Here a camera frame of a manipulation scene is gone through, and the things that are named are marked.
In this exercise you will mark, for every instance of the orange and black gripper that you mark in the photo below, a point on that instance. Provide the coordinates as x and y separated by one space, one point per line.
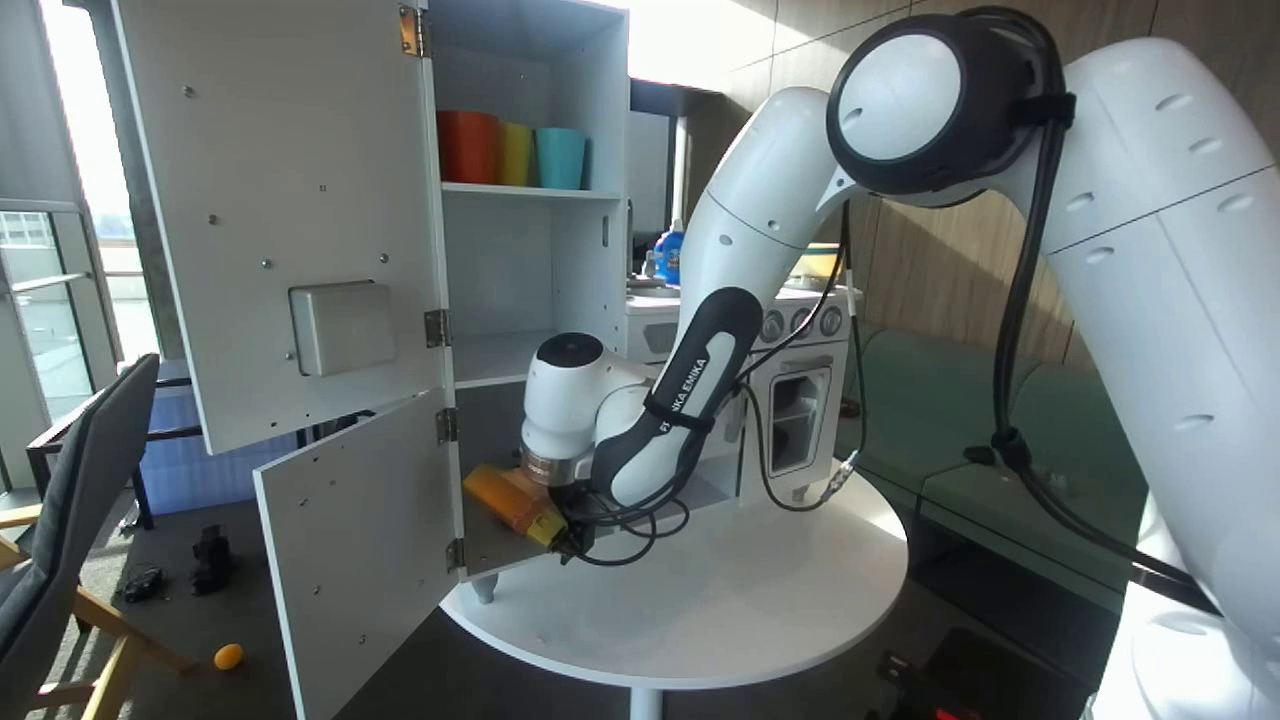
527 509

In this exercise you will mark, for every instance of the white cabinet door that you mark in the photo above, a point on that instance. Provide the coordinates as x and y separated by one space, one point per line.
292 175
358 538

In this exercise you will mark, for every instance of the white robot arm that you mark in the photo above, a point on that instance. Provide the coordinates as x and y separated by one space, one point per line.
1148 204

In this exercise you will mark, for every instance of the white round table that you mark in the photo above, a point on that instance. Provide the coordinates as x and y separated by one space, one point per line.
744 592

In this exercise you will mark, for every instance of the blue soap bottle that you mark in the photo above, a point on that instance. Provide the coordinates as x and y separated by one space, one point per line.
665 258

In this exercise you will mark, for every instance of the black object on floor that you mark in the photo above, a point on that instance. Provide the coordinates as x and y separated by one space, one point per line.
208 568

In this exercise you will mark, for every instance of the orange ball on floor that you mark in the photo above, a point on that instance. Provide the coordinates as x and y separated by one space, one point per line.
230 659

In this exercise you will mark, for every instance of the teal cup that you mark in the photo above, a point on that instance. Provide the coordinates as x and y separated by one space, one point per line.
560 159

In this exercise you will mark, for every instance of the white toy kitchen set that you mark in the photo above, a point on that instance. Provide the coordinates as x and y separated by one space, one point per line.
516 260

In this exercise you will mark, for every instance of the yellow cup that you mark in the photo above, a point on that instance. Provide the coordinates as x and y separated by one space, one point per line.
516 153

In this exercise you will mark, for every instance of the red cup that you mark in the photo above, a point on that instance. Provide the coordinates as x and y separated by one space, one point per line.
471 147

